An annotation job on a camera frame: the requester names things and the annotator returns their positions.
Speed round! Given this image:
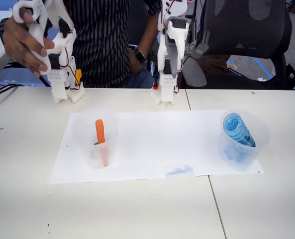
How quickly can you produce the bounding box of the blue plastic bottle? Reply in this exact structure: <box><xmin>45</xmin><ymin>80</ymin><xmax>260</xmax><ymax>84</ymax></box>
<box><xmin>223</xmin><ymin>112</ymin><xmax>257</xmax><ymax>152</ymax></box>

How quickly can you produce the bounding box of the white leader arm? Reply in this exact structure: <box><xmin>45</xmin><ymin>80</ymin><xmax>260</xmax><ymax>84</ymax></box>
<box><xmin>12</xmin><ymin>0</ymin><xmax>86</xmax><ymax>104</ymax></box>

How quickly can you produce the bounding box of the person right forearm striped sleeve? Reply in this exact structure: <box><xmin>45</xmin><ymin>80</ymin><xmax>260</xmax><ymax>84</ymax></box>
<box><xmin>0</xmin><ymin>16</ymin><xmax>12</xmax><ymax>35</ymax></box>

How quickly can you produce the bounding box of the person left forearm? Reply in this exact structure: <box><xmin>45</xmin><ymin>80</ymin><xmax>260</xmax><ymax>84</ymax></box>
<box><xmin>137</xmin><ymin>13</ymin><xmax>163</xmax><ymax>54</ymax></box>

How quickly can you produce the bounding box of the orange carrot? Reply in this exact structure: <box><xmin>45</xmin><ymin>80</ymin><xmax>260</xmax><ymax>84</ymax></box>
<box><xmin>95</xmin><ymin>119</ymin><xmax>108</xmax><ymax>167</ymax></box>

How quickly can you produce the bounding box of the person right hand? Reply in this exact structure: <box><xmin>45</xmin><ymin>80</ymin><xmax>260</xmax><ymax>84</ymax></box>
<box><xmin>2</xmin><ymin>12</ymin><xmax>55</xmax><ymax>78</ymax></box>

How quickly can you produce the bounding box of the black smartwatch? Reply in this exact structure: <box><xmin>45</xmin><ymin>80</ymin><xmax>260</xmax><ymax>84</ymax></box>
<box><xmin>134</xmin><ymin>48</ymin><xmax>147</xmax><ymax>64</ymax></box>

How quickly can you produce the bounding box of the grey office chair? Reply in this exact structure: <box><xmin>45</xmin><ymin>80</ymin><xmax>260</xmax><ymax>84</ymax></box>
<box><xmin>128</xmin><ymin>0</ymin><xmax>149</xmax><ymax>48</ymax></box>

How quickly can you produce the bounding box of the black mesh office chair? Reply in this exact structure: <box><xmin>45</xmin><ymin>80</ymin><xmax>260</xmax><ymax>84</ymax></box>
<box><xmin>181</xmin><ymin>0</ymin><xmax>295</xmax><ymax>91</ymax></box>

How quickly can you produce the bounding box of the person torso striped shirt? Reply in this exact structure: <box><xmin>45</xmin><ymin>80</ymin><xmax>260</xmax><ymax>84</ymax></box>
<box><xmin>62</xmin><ymin>0</ymin><xmax>163</xmax><ymax>88</ymax></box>

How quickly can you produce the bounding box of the white paper sheet blue print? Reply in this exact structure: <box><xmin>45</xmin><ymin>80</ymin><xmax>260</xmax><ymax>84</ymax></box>
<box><xmin>159</xmin><ymin>110</ymin><xmax>265</xmax><ymax>179</ymax></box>

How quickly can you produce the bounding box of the plain white paper sheet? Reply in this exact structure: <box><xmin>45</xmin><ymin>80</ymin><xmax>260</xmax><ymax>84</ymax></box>
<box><xmin>51</xmin><ymin>112</ymin><xmax>164</xmax><ymax>185</ymax></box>

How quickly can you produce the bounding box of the small clear plastic cup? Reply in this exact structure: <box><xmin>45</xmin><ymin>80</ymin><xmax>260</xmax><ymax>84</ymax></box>
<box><xmin>72</xmin><ymin>112</ymin><xmax>118</xmax><ymax>170</ymax></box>

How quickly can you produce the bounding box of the large clear cup blue print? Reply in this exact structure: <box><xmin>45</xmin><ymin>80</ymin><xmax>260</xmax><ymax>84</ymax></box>
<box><xmin>219</xmin><ymin>109</ymin><xmax>270</xmax><ymax>172</ymax></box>

